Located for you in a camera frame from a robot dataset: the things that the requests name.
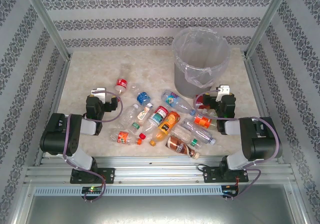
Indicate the clear bottle white cap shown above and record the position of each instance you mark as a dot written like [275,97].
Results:
[128,116]

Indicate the orange label plastic bottle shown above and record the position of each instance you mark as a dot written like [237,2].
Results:
[202,120]

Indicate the red label cola bottle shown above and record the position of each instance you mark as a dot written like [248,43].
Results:
[121,82]

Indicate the blue label plastic bottle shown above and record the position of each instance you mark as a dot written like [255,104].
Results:
[143,98]

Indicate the clear bottle green cap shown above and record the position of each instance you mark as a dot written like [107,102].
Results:
[135,126]
[183,136]

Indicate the large clear plastic bottle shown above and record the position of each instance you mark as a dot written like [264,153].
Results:
[198,131]

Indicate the orange label bottle orange cap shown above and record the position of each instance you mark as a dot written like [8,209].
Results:
[123,137]

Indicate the colourful label bottle blue cap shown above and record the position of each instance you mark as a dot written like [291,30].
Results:
[172,99]

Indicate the red teal label bottle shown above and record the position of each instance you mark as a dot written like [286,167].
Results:
[160,112]

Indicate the orange juice bottle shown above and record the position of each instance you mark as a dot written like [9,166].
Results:
[166,124]

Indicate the brown coffee drink bottle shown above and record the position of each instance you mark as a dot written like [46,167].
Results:
[178,145]

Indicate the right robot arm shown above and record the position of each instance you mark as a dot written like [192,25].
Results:
[237,161]

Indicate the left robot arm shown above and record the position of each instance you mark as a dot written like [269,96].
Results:
[80,159]

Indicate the grey round waste bin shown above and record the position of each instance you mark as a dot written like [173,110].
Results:
[181,84]

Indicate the clear plastic bin liner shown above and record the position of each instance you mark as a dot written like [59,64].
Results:
[200,44]

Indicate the aluminium mounting beam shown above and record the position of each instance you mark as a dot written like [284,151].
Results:
[160,171]

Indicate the small circuit board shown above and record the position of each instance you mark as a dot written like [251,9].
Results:
[92,189]
[230,189]

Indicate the metal sheet panel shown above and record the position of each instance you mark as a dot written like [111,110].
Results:
[160,210]

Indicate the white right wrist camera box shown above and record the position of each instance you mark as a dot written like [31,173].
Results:
[223,90]

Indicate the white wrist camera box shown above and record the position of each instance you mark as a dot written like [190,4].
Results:
[223,90]
[100,92]

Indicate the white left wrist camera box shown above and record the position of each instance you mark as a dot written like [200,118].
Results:
[100,92]

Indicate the aluminium side rail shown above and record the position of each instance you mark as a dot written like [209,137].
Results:
[255,84]
[60,94]

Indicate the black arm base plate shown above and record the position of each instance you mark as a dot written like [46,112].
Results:
[210,175]
[107,175]

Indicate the aluminium frame post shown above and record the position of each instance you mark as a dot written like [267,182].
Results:
[47,24]
[267,21]

